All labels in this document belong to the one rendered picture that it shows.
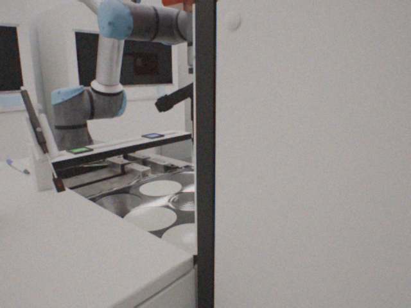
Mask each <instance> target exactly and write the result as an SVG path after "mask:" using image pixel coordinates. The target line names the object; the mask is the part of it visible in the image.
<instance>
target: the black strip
mask: <svg viewBox="0 0 411 308"><path fill-rule="evenodd" d="M188 139H191V133H190V134H186V135H179V136H176V137H169V138H165V139H159V141H152V142H146V143H142V144H136V145H132V146H125V147H122V148H119V149H115V150H109V151H103V152H99V153H93V154H89V155H83V156H79V157H74V158H71V159H67V160H61V161H58V162H52V165H53V167H54V170H56V169H62V168H65V167H71V166H76V165H79V164H84V163H88V162H94V161H97V160H103V159H105V158H109V157H114V156H117V155H123V154H127V153H133V152H136V151H141V150H147V149H148V148H153V147H157V146H162V145H167V144H172V143H176V142H181V141H185V140H188Z"/></svg>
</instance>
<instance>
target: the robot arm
mask: <svg viewBox="0 0 411 308"><path fill-rule="evenodd" d="M76 1H78V2H82V3H83V4H84V5H86V6H87V7H88V8H90V9H91V10H92V11H93V12H94V13H95V15H96V16H97V21H98V27H99V29H100V33H99V41H98V54H97V67H96V79H95V80H93V81H92V83H91V89H85V87H84V86H83V85H79V86H72V87H67V88H62V89H56V90H54V91H53V92H52V93H51V99H52V103H51V104H52V110H53V120H54V125H55V135H54V140H55V142H56V144H57V148H58V150H59V151H65V150H68V149H72V148H79V147H82V146H90V145H94V142H93V139H92V137H91V135H90V133H89V130H88V127H87V120H95V119H113V118H117V117H120V116H122V115H123V113H124V112H125V109H126V106H127V94H126V92H125V90H124V89H123V86H122V85H121V84H120V83H119V81H120V73H121V61H122V54H123V48H124V41H125V40H141V41H149V42H161V43H162V44H166V45H170V46H176V45H177V44H180V43H185V42H187V63H188V67H191V68H188V74H193V61H194V60H195V56H193V13H190V12H185V11H182V10H174V9H170V8H163V7H159V6H148V5H144V4H140V3H141V0H76ZM188 98H190V100H191V121H192V128H193V148H194V156H195V143H194V85H193V82H192V83H189V84H187V85H186V86H184V87H182V88H179V89H177V91H175V92H173V93H171V94H168V95H167V94H165V95H162V96H160V97H159V98H157V101H156V102H155V106H156V108H157V111H158V112H159V113H161V112H164V113H165V112H166V111H169V110H170V109H171V108H173V107H174V106H175V105H177V104H178V103H180V102H181V101H184V100H185V99H188Z"/></svg>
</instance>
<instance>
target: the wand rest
mask: <svg viewBox="0 0 411 308"><path fill-rule="evenodd" d="M37 117H38V120H39V124H40V127H41V129H42V132H43V134H44V136H45V139H46V142H47V143H46V146H47V148H48V151H49V153H48V155H49V157H50V160H55V159H56V158H57V157H58V156H60V152H59V150H58V148H57V144H56V142H55V140H54V137H53V134H52V133H51V130H50V128H49V125H48V122H47V119H46V117H45V115H44V114H41V115H39V116H37ZM21 118H22V121H23V125H24V127H25V129H26V133H27V134H28V137H29V140H30V143H29V144H27V146H28V153H29V157H30V164H31V172H32V175H33V183H34V187H35V190H37V191H38V192H42V191H47V190H50V189H54V188H55V186H54V183H53V180H52V179H53V172H52V168H51V165H50V163H49V160H48V157H47V155H46V154H44V151H43V149H42V146H41V145H39V143H38V140H37V138H36V135H35V131H34V129H33V126H32V124H31V121H30V118H29V117H26V116H25V115H24V116H23V117H21Z"/></svg>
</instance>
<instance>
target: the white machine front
mask: <svg viewBox="0 0 411 308"><path fill-rule="evenodd" d="M217 1H221V0H200V1H195V3H194V4H193V56H195V60H194V61H193V85H194V143H195V247H196V248H197V292H198V308H214V254H215V166H216V4H217Z"/></svg>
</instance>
